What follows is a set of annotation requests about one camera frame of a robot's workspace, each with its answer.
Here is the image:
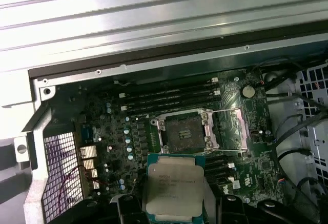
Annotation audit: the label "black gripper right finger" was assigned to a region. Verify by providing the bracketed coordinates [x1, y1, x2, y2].
[209, 194, 324, 224]

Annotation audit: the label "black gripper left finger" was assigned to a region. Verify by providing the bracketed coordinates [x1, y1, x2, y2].
[74, 194, 149, 224]

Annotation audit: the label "silver CPU green board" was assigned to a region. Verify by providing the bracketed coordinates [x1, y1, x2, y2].
[142, 152, 207, 224]

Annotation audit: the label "metal socket cover frame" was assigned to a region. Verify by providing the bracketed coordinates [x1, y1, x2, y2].
[219, 108, 250, 151]

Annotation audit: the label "CPU socket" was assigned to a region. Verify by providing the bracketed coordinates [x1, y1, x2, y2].
[151, 108, 220, 156]

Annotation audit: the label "blue port connector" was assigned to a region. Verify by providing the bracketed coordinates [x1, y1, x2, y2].
[81, 127, 93, 144]

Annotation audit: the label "green motherboard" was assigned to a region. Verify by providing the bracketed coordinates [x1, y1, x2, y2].
[74, 67, 276, 209]

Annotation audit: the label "silver perforated drive cage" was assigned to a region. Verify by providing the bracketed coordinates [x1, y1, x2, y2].
[292, 64, 328, 191]

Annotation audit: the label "black RAM slot white clips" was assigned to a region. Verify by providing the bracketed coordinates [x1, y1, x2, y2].
[122, 90, 221, 111]
[119, 77, 219, 98]

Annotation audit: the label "silver coin cell battery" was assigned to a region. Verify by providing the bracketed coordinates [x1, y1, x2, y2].
[242, 85, 256, 98]

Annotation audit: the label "black open PC case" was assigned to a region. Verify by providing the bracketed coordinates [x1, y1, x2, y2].
[12, 21, 328, 224]

